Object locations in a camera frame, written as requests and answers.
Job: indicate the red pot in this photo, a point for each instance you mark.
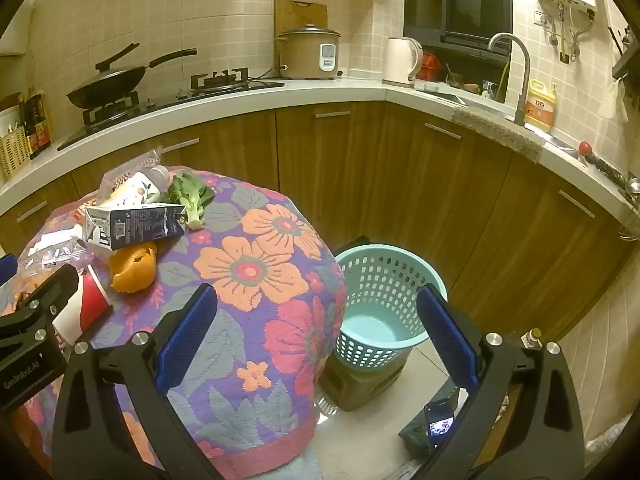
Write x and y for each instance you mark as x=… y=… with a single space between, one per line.
x=430 y=66

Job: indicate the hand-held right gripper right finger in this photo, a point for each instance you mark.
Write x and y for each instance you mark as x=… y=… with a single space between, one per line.
x=445 y=340

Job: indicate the white printed plastic bottle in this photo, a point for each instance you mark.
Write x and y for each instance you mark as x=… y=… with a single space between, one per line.
x=142 y=187

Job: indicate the black wok with lid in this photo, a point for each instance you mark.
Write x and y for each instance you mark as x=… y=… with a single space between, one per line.
x=107 y=85

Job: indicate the dark window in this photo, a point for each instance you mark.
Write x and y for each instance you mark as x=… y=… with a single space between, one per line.
x=460 y=0

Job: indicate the clear printed plastic bag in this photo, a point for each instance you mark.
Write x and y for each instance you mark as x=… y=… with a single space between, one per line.
x=50 y=252
x=120 y=170

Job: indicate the green bok choy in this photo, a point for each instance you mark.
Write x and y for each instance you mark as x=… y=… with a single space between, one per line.
x=192 y=200

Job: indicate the yellow detergent bottle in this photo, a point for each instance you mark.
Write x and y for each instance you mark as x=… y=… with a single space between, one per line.
x=540 y=107

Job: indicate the grey dish towel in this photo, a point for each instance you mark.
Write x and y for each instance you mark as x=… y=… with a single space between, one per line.
x=500 y=132

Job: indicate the steel kitchen faucet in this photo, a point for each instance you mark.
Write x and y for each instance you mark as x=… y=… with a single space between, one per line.
x=522 y=85

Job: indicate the orange peel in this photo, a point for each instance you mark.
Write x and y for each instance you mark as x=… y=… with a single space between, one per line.
x=132 y=270

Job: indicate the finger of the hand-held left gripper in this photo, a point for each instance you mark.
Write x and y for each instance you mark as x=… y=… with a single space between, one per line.
x=7 y=270
x=47 y=292

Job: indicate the dark blue milk carton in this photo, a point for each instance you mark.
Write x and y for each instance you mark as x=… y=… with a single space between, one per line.
x=140 y=225

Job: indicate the red paper cup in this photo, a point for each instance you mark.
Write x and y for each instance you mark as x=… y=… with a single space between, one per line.
x=87 y=305

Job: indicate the black smartphone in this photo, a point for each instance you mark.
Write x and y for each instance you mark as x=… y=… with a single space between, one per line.
x=440 y=425

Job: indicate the beige rice cooker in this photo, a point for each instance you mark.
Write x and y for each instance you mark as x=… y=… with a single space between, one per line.
x=305 y=55

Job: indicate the white electric kettle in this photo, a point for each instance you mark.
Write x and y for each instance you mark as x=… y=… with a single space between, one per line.
x=400 y=62

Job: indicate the wooden cutting board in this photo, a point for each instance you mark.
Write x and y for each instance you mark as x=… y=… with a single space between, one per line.
x=300 y=12

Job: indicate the teal plastic basket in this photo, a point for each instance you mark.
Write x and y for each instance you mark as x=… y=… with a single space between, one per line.
x=380 y=332

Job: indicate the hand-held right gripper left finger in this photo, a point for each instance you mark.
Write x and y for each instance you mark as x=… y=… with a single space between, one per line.
x=187 y=335

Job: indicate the floral tablecloth table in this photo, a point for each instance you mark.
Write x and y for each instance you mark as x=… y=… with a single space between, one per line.
x=250 y=270

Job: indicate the wooden kitchen cabinet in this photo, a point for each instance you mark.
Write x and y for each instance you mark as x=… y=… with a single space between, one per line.
x=350 y=170

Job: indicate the beige utensil basket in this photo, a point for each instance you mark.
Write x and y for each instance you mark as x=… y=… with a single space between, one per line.
x=15 y=155

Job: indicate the black gas stove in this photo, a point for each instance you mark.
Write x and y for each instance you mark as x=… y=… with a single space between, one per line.
x=165 y=102

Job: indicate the small red ball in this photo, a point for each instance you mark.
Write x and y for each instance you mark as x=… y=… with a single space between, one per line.
x=585 y=148

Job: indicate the dark green box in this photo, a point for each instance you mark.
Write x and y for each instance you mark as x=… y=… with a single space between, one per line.
x=412 y=440

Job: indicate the dark green stool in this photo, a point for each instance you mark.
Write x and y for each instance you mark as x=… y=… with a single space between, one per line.
x=360 y=385

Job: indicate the dark sauce bottle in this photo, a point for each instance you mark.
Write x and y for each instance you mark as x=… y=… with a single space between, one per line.
x=45 y=125
x=31 y=130

